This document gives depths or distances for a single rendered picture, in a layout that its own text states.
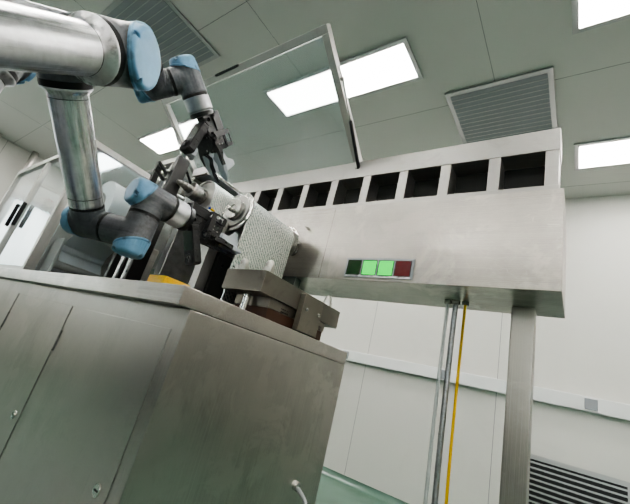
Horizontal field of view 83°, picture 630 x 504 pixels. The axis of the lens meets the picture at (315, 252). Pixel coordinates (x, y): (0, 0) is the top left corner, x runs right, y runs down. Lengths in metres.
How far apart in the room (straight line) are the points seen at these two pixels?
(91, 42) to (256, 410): 0.79
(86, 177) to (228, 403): 0.60
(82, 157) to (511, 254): 1.09
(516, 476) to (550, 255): 0.57
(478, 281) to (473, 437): 2.42
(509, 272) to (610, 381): 2.36
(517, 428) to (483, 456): 2.23
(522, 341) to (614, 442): 2.20
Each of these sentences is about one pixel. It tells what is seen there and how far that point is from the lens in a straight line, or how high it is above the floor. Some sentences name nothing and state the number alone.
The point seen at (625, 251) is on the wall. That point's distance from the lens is 3.68.
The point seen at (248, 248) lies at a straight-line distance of 1.19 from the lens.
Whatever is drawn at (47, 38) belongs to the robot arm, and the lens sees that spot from 0.69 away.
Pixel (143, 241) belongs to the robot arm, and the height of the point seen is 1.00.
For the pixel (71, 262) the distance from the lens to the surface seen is 2.02.
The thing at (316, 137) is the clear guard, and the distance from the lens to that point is 1.62.
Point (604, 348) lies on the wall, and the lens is 3.43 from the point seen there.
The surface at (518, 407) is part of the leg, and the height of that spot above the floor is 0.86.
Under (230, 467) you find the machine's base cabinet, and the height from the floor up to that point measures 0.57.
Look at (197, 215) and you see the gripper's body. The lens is 1.06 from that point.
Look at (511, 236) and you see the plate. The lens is 1.14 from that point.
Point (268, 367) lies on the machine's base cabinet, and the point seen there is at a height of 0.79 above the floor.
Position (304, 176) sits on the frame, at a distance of 1.65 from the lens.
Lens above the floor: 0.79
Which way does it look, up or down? 19 degrees up
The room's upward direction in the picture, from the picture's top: 15 degrees clockwise
